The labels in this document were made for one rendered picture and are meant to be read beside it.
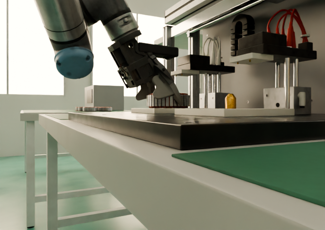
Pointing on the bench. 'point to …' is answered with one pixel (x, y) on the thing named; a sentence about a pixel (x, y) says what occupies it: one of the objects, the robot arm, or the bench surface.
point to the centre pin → (230, 101)
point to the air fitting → (302, 99)
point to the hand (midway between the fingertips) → (169, 104)
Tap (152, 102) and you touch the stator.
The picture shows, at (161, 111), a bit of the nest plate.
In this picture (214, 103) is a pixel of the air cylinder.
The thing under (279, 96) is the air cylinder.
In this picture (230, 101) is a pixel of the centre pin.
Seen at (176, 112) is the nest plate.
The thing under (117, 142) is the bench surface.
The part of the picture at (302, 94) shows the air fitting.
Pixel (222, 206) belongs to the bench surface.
